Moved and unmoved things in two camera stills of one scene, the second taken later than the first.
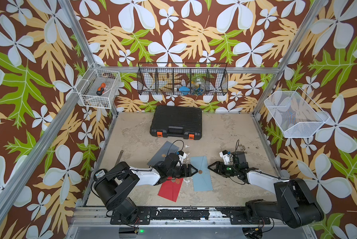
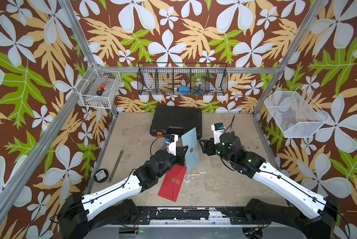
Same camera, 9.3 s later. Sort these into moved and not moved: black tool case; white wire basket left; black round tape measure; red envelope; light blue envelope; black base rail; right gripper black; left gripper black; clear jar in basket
Moved: right gripper black; left gripper black; light blue envelope
Not moved: black round tape measure; white wire basket left; red envelope; clear jar in basket; black tool case; black base rail
